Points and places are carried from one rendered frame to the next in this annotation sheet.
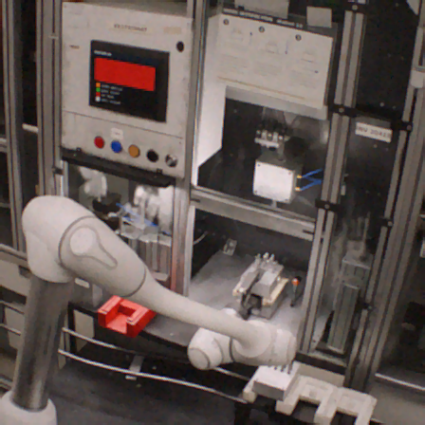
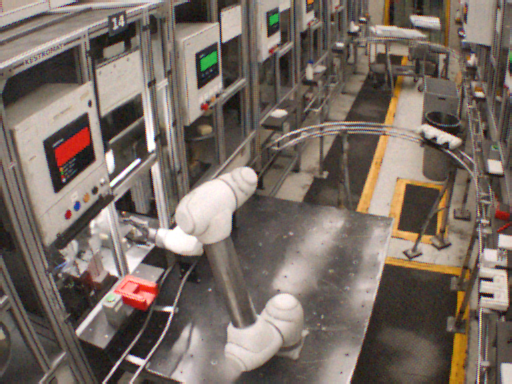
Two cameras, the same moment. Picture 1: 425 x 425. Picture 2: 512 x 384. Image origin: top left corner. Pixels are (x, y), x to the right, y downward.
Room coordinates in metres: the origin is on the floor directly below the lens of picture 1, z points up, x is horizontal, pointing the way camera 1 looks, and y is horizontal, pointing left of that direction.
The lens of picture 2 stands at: (1.16, 1.73, 2.32)
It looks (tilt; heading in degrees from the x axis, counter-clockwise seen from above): 31 degrees down; 269
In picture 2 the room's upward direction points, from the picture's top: 2 degrees counter-clockwise
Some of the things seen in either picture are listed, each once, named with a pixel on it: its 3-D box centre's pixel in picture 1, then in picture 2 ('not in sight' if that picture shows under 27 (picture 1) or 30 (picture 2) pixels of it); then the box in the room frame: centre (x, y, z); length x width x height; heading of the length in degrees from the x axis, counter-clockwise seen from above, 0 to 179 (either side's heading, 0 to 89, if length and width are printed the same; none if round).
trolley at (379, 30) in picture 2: not in sight; (397, 55); (-1.15, -5.02, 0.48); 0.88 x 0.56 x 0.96; 175
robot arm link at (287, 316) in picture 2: not in sight; (282, 318); (1.05, 0.32, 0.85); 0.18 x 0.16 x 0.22; 48
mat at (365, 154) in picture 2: not in sight; (375, 102); (-0.59, -4.23, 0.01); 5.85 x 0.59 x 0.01; 67
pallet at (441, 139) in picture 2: not in sight; (437, 139); (-0.27, -1.34, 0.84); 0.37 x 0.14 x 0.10; 125
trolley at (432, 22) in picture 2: not in sight; (425, 42); (-2.01, -6.04, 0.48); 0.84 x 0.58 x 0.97; 75
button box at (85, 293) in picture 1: (88, 284); (112, 308); (1.74, 0.37, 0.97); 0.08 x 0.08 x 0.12; 67
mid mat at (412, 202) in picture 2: not in sight; (420, 208); (-0.34, -1.66, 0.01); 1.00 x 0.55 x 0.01; 67
